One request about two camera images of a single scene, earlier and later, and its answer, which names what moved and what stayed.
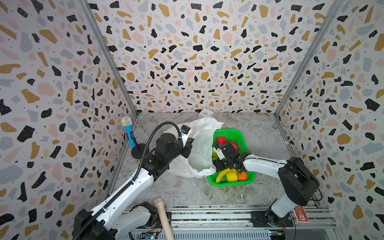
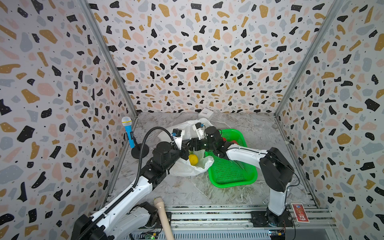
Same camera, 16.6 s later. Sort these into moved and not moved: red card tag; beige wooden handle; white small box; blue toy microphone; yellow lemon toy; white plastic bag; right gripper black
Moved: white plastic bag; right gripper black; yellow lemon toy
Not moved: blue toy microphone; red card tag; white small box; beige wooden handle
